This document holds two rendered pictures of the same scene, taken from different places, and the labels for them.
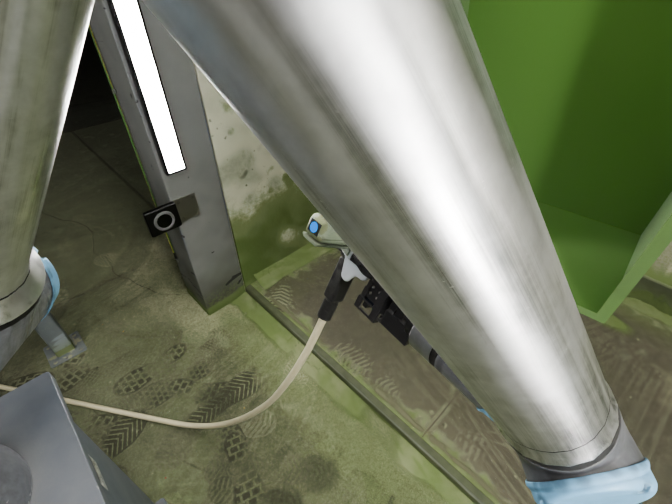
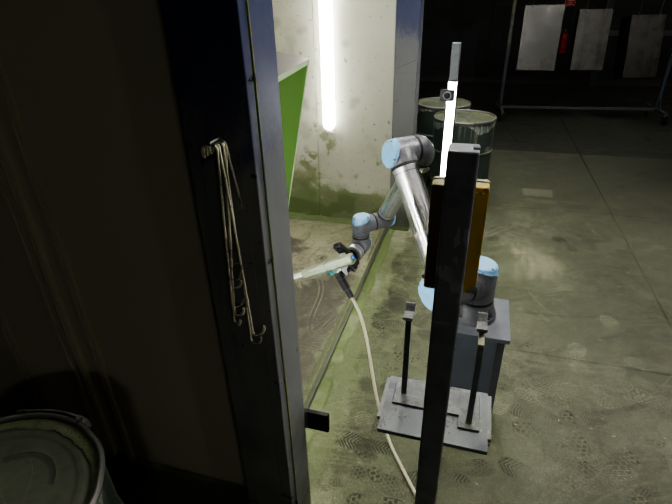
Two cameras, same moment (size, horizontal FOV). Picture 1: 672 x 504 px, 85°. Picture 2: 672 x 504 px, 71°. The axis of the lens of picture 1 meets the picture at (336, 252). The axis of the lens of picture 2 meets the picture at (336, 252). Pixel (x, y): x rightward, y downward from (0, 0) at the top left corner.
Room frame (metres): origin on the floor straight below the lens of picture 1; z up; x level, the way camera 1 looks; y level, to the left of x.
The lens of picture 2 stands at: (1.46, 1.67, 1.90)
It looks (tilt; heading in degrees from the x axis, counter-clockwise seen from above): 29 degrees down; 241
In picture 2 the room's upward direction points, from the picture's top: 1 degrees counter-clockwise
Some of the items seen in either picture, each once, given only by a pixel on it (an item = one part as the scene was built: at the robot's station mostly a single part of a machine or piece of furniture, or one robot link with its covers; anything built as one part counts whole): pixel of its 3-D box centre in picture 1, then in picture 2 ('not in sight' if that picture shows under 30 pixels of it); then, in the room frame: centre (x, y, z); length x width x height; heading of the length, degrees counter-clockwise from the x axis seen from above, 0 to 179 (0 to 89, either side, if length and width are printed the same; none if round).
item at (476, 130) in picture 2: not in sight; (460, 161); (-1.74, -1.62, 0.44); 0.59 x 0.58 x 0.89; 59
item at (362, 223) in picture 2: not in sight; (362, 225); (0.27, -0.21, 0.84); 0.12 x 0.09 x 0.12; 179
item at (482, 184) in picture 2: not in sight; (455, 236); (0.78, 0.98, 1.42); 0.12 x 0.06 x 0.26; 134
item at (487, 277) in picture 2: not in sight; (476, 278); (0.13, 0.47, 0.83); 0.17 x 0.15 x 0.18; 179
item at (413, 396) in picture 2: not in sight; (439, 364); (0.71, 0.90, 0.95); 0.26 x 0.15 x 0.32; 134
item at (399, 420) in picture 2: not in sight; (434, 411); (0.73, 0.92, 0.78); 0.31 x 0.23 x 0.01; 134
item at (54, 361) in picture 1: (64, 348); not in sight; (0.82, 1.02, 0.00); 0.12 x 0.12 x 0.01; 44
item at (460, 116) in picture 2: not in sight; (464, 117); (-1.75, -1.62, 0.86); 0.54 x 0.54 x 0.01
